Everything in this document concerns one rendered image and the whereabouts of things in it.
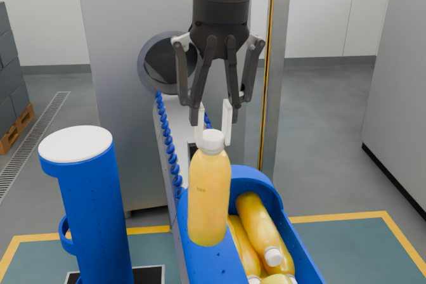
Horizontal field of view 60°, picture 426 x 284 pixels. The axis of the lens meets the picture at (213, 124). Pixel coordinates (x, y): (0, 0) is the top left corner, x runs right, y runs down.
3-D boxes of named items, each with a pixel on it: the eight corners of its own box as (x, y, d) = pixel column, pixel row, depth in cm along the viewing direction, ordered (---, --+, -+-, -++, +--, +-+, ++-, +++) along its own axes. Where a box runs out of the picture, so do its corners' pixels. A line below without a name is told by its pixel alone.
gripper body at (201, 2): (244, -16, 52) (238, 47, 57) (184, -17, 51) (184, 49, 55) (262, -5, 46) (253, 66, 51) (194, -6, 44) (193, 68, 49)
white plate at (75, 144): (89, 118, 164) (89, 121, 165) (25, 142, 146) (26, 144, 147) (125, 140, 147) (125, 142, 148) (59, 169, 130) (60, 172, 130)
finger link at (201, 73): (219, 38, 50) (210, 37, 49) (200, 112, 55) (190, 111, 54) (213, 30, 53) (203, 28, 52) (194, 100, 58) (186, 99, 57)
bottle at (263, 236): (239, 216, 104) (262, 268, 88) (231, 199, 101) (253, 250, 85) (262, 205, 104) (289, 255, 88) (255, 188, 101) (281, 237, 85)
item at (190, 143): (213, 170, 148) (213, 137, 141) (215, 176, 144) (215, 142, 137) (187, 174, 146) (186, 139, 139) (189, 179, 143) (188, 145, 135)
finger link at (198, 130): (205, 108, 55) (200, 109, 55) (201, 148, 58) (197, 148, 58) (200, 99, 58) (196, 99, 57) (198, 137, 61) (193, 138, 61)
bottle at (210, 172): (197, 213, 74) (200, 132, 65) (231, 224, 71) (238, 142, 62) (180, 237, 68) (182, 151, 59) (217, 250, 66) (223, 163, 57)
